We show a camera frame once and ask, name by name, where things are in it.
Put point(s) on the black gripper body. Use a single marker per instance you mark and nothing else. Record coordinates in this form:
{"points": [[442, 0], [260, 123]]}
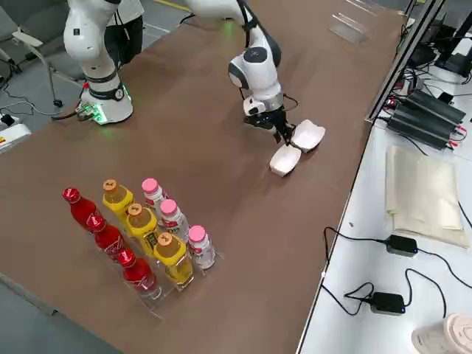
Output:
{"points": [[267, 119]]}

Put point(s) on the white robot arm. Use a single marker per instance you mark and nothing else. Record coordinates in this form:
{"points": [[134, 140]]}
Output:
{"points": [[92, 44], [258, 66]]}

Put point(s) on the clear plastic stepped holder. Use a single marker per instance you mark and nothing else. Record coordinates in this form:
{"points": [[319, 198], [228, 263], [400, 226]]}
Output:
{"points": [[348, 31]]}

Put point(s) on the black power supply unit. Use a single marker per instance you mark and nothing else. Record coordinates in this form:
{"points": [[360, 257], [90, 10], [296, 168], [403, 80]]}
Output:
{"points": [[439, 108], [420, 127]]}

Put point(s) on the white bottle pink cap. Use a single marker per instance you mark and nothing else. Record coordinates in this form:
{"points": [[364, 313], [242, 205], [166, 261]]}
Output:
{"points": [[172, 219], [202, 249], [152, 195]]}

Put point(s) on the beige folded cloth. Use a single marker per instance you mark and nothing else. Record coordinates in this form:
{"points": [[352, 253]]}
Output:
{"points": [[424, 191]]}

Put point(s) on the black power adapter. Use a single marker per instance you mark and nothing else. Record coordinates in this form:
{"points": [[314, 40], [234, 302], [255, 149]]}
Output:
{"points": [[387, 303], [402, 245]]}

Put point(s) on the yellow drink bottle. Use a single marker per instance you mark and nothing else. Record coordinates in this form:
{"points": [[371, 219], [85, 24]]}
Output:
{"points": [[171, 256], [118, 201], [142, 226]]}

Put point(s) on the red cola bottle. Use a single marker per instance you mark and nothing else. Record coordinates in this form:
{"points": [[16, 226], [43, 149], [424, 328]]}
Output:
{"points": [[79, 212], [108, 241], [140, 278]]}

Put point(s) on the clear acrylic bottle shelf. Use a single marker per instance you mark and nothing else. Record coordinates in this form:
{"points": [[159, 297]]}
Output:
{"points": [[147, 306]]}

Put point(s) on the beige ribbed paper cup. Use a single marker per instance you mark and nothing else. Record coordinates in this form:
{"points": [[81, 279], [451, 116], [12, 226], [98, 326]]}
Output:
{"points": [[442, 332]]}

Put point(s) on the white control box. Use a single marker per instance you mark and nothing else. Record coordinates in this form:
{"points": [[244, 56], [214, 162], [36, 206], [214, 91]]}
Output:
{"points": [[11, 136]]}

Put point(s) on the white power strip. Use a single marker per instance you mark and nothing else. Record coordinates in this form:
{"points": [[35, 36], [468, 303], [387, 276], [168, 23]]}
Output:
{"points": [[7, 118]]}

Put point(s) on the grey office chair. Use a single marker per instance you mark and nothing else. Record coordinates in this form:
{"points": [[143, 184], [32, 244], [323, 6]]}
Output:
{"points": [[26, 22]]}

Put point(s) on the aluminium frame post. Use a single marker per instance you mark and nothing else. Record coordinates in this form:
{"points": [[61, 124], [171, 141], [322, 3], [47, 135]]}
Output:
{"points": [[402, 62]]}

